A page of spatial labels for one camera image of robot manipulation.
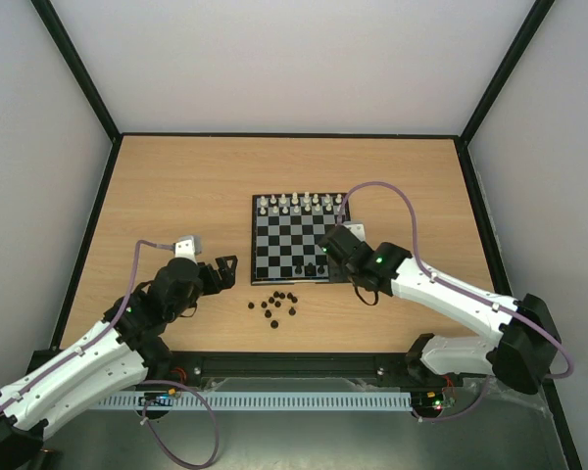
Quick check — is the black chess king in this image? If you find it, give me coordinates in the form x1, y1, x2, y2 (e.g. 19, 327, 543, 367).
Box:
305, 262, 317, 277

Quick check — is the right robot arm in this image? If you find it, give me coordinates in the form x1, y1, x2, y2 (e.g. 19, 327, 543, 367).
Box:
318, 224, 561, 395

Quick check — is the black aluminium rail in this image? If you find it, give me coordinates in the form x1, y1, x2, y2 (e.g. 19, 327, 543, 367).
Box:
171, 351, 550, 381

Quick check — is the right circuit board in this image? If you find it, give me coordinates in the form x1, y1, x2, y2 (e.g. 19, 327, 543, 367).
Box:
416, 391, 457, 410

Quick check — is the black frame post right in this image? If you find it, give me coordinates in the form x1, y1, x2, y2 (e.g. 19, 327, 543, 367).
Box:
459, 0, 556, 143

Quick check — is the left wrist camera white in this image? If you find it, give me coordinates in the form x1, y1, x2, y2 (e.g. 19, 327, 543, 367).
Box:
173, 235, 202, 260

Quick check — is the black and silver chessboard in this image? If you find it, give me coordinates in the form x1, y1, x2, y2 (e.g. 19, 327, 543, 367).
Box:
250, 192, 350, 286

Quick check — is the circuit board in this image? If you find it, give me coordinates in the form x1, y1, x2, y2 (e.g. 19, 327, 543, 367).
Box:
137, 389, 182, 407
416, 391, 457, 410

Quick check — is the white slotted cable duct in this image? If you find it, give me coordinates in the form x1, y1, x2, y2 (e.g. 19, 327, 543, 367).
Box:
90, 391, 413, 412

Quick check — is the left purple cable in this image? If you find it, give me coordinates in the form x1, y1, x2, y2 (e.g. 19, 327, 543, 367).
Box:
0, 239, 221, 466

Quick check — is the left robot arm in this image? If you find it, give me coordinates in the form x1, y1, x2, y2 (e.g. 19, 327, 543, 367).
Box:
0, 256, 237, 469

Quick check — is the left circuit board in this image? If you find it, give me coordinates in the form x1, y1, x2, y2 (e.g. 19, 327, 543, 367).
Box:
137, 389, 182, 407

